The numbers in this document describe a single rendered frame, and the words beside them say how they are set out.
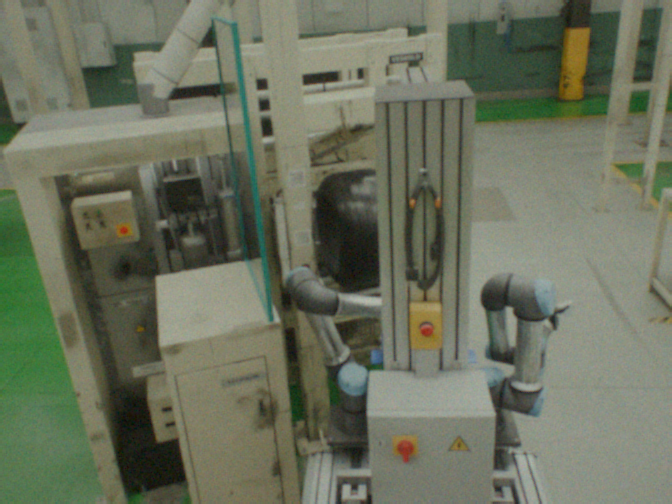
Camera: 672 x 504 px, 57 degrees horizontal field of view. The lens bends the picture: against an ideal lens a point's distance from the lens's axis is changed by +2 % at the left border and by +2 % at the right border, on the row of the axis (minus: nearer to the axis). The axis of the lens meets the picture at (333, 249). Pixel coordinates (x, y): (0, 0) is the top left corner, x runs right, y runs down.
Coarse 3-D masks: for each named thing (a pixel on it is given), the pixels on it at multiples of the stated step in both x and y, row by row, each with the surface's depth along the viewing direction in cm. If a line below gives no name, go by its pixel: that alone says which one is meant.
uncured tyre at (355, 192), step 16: (336, 176) 286; (352, 176) 284; (368, 176) 284; (320, 192) 296; (336, 192) 277; (352, 192) 275; (368, 192) 276; (320, 208) 311; (336, 208) 275; (352, 208) 271; (368, 208) 272; (320, 224) 315; (336, 224) 276; (352, 224) 270; (368, 224) 271; (320, 240) 316; (336, 240) 325; (352, 240) 271; (368, 240) 272; (336, 256) 322; (352, 256) 273; (368, 256) 274; (336, 272) 301; (352, 272) 279; (368, 272) 280; (352, 288) 292
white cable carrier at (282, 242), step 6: (276, 198) 275; (282, 198) 276; (276, 204) 275; (282, 204) 276; (276, 210) 278; (282, 210) 277; (276, 216) 280; (282, 216) 278; (276, 222) 283; (282, 222) 279; (282, 228) 280; (282, 234) 282; (282, 240) 283; (282, 246) 284; (282, 252) 285; (282, 258) 287; (282, 264) 288; (288, 264) 289; (282, 270) 291; (288, 270) 290; (282, 276) 293
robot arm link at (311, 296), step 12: (300, 288) 213; (312, 288) 212; (324, 288) 213; (300, 300) 212; (312, 300) 210; (324, 300) 210; (336, 300) 211; (348, 300) 215; (360, 300) 217; (372, 300) 219; (312, 312) 213; (324, 312) 212; (336, 312) 212; (348, 312) 215; (360, 312) 217; (372, 312) 219
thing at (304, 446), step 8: (296, 424) 344; (304, 424) 346; (296, 432) 340; (296, 440) 334; (304, 440) 334; (320, 440) 332; (304, 448) 326; (312, 448) 328; (320, 448) 327; (328, 448) 327
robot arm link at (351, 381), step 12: (336, 372) 236; (348, 372) 230; (360, 372) 230; (336, 384) 234; (348, 384) 227; (360, 384) 226; (348, 396) 228; (360, 396) 227; (348, 408) 230; (360, 408) 230
